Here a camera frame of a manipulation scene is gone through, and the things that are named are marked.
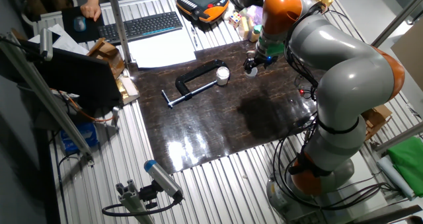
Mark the black mouse pad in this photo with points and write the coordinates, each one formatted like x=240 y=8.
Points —
x=71 y=35

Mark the aluminium profile post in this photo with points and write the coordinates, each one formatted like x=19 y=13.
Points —
x=396 y=19
x=117 y=22
x=398 y=138

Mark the small brown cardboard box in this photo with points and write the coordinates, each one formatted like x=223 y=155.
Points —
x=107 y=53

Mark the blue plastic packet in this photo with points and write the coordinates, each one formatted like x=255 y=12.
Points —
x=79 y=138

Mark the green wrist mount plate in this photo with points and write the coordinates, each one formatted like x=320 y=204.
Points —
x=276 y=49

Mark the large white paper sheet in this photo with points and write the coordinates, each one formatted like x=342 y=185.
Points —
x=162 y=50

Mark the grey blue computer mouse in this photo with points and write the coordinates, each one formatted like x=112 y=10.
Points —
x=79 y=23

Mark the person's bare hand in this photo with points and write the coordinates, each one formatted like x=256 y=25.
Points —
x=91 y=7

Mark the dark pen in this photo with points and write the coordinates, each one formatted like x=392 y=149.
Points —
x=194 y=36

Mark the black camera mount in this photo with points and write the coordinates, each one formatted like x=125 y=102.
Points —
x=148 y=194

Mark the green cloth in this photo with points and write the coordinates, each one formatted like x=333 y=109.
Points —
x=408 y=164

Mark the pale blue rolled sheet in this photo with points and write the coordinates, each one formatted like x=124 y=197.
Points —
x=395 y=176

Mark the small circuit board red light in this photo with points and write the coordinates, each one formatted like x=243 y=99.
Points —
x=301 y=92

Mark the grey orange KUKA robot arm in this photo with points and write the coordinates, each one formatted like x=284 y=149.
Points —
x=347 y=78

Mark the black metal C-clamp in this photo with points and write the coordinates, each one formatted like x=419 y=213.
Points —
x=180 y=85

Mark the black computer keyboard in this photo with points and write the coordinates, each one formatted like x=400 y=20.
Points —
x=142 y=26

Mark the open cardboard box wooden blocks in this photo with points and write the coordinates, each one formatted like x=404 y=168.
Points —
x=376 y=118

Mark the long aluminium profile beam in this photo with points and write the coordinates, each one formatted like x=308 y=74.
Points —
x=43 y=92

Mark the brown cardboard sheet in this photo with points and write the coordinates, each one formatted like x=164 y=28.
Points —
x=409 y=52

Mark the loose white paper stack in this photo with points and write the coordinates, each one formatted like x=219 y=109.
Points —
x=66 y=42

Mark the Rubik's cube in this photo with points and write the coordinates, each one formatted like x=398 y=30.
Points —
x=235 y=20

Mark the silver camera on beam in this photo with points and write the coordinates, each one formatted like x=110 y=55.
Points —
x=46 y=44

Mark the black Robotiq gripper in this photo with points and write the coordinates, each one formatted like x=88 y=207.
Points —
x=262 y=60

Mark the clear jar with white powder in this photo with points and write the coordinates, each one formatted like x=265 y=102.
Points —
x=222 y=76

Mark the translucent white plastic lid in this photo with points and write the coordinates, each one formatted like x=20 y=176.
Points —
x=252 y=74

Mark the short aluminium profile stub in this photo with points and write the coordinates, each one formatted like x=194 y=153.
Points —
x=132 y=201

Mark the white egg shaped object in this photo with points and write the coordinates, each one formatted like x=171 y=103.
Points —
x=228 y=12

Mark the dark marble pattern mat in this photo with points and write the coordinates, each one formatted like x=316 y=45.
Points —
x=205 y=125

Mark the yellow bottle green cap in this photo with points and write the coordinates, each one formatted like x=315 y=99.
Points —
x=255 y=34

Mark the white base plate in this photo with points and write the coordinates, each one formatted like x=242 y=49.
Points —
x=367 y=171

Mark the silver camera blue end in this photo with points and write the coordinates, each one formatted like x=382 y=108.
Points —
x=162 y=177

